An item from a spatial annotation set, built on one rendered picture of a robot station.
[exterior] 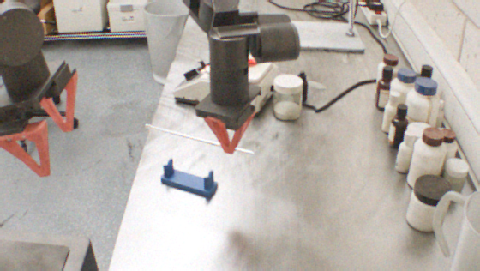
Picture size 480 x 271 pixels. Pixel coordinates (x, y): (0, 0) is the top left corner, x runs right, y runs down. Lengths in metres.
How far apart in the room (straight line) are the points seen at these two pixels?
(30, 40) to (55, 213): 1.64
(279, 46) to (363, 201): 0.32
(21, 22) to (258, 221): 0.52
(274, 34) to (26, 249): 0.95
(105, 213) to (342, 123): 1.19
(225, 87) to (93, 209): 1.40
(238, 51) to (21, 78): 0.31
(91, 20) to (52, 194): 1.50
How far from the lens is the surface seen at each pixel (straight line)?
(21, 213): 2.16
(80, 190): 2.20
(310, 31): 1.55
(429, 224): 0.86
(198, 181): 0.92
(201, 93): 1.13
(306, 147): 1.02
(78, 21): 3.43
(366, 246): 0.83
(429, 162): 0.92
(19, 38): 0.50
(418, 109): 1.04
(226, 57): 0.73
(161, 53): 2.80
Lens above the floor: 1.32
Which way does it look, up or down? 33 degrees down
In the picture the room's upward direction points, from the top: straight up
